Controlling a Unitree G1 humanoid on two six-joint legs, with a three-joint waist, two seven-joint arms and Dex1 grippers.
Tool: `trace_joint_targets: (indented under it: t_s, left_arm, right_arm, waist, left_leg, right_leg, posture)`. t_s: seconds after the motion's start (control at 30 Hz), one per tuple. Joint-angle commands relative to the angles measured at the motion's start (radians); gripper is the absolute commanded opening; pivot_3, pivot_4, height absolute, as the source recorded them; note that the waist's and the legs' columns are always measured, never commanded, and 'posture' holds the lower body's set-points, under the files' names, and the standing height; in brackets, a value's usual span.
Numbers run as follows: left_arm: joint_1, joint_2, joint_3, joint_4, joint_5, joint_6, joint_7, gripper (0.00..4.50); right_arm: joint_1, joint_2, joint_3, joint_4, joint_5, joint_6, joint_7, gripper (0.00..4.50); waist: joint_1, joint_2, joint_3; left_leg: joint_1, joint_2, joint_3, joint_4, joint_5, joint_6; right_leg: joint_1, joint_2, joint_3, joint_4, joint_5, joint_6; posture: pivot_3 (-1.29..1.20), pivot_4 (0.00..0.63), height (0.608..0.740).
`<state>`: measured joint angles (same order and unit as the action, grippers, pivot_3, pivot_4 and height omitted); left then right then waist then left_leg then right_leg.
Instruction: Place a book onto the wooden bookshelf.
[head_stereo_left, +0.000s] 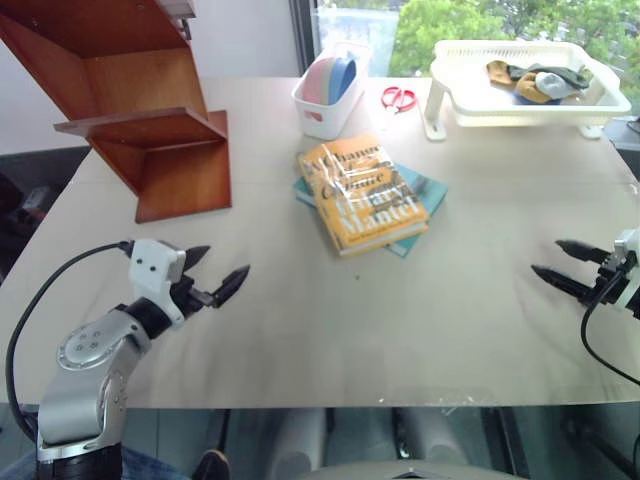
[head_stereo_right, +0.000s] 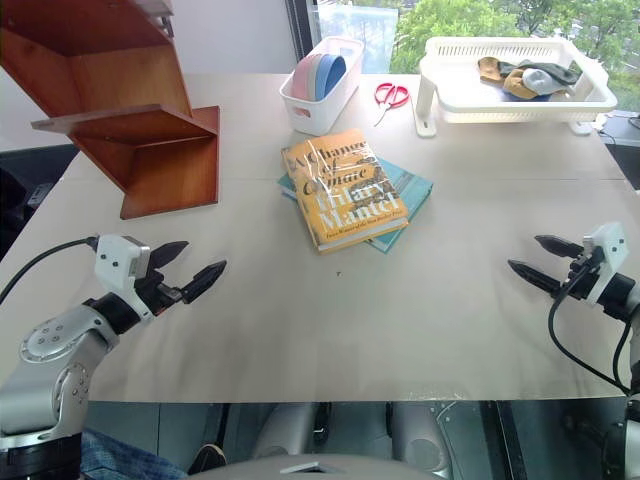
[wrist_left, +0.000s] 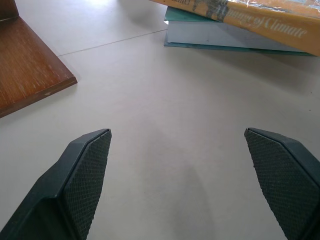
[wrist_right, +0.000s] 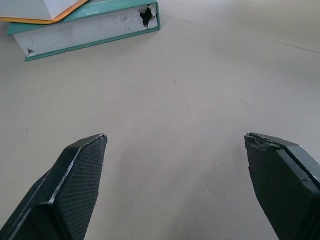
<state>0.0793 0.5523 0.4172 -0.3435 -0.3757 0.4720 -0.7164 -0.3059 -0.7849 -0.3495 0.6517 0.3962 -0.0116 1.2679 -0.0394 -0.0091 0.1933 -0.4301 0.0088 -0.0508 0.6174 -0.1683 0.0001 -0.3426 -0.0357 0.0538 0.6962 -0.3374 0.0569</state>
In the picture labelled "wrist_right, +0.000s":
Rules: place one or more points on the teal book with torn pages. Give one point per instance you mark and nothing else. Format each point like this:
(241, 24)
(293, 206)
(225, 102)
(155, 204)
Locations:
(82, 30)

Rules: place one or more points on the orange-edged white book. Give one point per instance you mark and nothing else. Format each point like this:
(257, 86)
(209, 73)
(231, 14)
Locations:
(37, 10)

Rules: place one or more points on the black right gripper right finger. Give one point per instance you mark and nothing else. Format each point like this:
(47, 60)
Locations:
(282, 190)

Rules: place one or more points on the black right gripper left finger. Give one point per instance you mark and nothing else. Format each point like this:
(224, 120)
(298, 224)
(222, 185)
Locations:
(67, 195)

